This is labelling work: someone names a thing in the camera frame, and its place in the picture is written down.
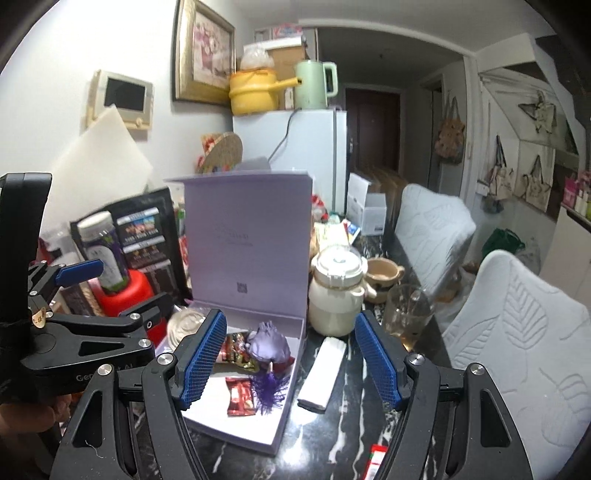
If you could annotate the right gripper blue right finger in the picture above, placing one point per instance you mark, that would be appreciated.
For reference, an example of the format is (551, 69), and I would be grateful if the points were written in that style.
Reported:
(381, 368)

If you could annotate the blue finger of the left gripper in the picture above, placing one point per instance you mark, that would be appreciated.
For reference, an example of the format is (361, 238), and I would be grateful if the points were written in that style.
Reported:
(78, 273)

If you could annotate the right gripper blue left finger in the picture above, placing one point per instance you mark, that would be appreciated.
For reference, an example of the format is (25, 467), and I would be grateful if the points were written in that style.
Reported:
(196, 356)

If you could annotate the purple satin pouch with tassel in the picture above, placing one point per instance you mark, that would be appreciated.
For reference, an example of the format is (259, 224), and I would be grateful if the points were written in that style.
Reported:
(271, 351)

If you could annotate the small dark red sachet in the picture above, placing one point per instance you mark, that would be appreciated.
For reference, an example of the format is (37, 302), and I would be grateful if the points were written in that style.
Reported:
(241, 402)

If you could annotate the white cable bag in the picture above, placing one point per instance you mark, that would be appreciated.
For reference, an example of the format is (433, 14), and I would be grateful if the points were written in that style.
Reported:
(181, 324)

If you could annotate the dark label jar white lid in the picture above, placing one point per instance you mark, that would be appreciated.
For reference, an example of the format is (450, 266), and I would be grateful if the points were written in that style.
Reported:
(100, 242)

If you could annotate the glass pitcher with tea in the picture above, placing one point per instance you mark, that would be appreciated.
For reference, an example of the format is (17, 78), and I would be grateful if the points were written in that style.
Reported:
(408, 311)

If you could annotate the red plastic container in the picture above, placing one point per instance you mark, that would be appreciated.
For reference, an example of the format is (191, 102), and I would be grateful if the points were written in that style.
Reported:
(137, 291)

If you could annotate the white folded towel roll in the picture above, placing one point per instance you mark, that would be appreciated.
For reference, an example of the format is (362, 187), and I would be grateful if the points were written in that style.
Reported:
(317, 388)

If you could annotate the beige ceramic cup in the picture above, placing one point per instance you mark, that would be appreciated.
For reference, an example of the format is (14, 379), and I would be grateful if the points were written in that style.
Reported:
(382, 274)

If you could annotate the red white paper card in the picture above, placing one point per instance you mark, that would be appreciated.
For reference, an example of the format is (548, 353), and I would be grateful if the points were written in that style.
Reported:
(377, 455)

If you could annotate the black snack package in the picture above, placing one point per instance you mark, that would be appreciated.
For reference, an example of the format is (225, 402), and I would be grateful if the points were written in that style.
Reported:
(146, 229)

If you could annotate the white foam board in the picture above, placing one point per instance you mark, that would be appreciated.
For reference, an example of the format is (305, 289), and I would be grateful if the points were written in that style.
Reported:
(103, 165)

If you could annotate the lilac gift box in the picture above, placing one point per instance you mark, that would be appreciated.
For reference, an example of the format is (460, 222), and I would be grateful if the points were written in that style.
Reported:
(248, 238)

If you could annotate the far light blue chair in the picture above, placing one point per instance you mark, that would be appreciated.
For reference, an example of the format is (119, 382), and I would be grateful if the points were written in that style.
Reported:
(435, 230)

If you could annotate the light blue chair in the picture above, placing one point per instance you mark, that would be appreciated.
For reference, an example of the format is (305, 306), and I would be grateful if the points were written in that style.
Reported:
(535, 342)
(435, 230)

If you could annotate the white cardboard box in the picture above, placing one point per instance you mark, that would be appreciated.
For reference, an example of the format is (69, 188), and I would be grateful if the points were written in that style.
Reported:
(366, 207)

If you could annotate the near light blue chair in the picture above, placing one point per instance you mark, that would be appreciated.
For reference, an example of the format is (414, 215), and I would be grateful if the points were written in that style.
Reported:
(535, 342)

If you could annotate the white cabinet counter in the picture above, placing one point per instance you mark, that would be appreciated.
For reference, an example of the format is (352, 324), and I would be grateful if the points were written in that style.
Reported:
(567, 264)

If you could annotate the white mini fridge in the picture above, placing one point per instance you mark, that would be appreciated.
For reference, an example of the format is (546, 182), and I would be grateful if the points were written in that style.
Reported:
(313, 141)

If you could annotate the brown hanging bag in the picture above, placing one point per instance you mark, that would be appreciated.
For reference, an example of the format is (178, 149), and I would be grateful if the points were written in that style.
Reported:
(450, 142)

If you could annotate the white canvas tote bag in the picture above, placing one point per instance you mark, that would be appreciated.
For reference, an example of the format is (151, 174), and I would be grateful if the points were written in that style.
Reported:
(536, 190)

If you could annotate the yellow pot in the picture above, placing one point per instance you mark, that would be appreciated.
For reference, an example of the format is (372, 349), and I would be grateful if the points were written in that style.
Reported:
(257, 91)

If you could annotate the framed flower picture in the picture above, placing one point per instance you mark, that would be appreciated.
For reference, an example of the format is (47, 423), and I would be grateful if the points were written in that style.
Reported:
(203, 54)

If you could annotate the green electric kettle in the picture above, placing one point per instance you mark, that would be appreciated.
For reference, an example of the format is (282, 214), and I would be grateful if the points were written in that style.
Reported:
(319, 82)

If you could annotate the beige wall intercom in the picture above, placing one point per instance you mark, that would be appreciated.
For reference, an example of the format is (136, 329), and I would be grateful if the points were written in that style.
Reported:
(132, 98)

